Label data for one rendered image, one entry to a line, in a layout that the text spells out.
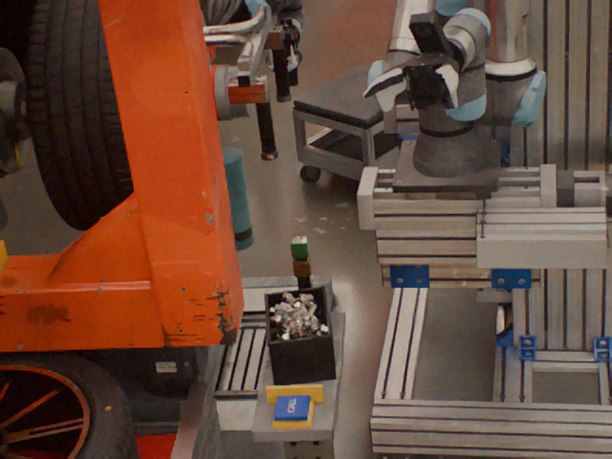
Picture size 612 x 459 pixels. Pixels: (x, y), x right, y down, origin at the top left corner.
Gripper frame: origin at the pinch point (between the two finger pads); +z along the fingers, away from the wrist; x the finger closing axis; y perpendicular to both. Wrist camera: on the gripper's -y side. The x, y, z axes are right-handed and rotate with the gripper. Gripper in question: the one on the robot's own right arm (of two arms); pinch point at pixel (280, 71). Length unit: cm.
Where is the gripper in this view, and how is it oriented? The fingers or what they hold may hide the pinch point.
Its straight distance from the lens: 314.7
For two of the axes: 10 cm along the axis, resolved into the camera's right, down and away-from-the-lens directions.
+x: 9.9, -0.4, -1.3
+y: -1.0, -8.7, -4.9
